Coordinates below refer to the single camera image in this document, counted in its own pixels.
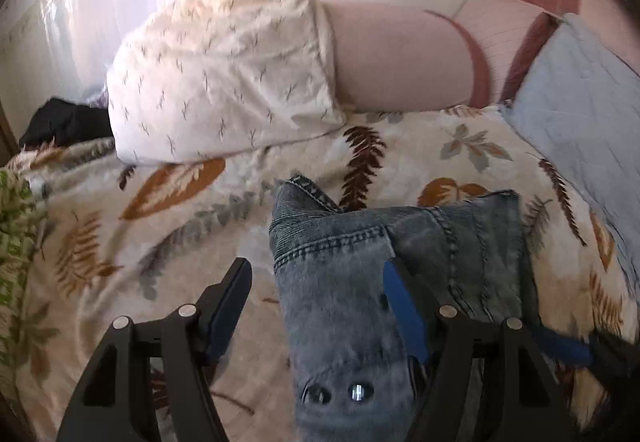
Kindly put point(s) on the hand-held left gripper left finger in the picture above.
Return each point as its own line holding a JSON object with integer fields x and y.
{"x": 227, "y": 312}

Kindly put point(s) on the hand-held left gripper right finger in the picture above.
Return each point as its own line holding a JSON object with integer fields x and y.
{"x": 402, "y": 307}

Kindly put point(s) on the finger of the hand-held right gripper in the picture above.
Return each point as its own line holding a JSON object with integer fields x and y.
{"x": 565, "y": 347}

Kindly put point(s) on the blue denim pants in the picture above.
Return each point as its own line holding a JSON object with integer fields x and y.
{"x": 340, "y": 282}

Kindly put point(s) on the leaf print blanket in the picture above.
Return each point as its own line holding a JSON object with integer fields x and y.
{"x": 200, "y": 222}

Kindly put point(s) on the green patterned blanket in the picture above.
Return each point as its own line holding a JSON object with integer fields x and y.
{"x": 15, "y": 222}

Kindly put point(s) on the light blue quilted blanket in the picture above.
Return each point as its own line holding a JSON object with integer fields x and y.
{"x": 585, "y": 112}

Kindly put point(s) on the white patterned pillow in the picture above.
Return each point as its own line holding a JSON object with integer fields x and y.
{"x": 220, "y": 67}

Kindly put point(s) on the pink bolster cushion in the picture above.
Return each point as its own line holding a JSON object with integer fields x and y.
{"x": 400, "y": 57}

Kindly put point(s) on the black cloth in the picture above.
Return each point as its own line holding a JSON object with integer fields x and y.
{"x": 65, "y": 122}

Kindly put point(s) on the pink striped bolster pillow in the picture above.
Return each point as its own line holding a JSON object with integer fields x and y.
{"x": 500, "y": 22}

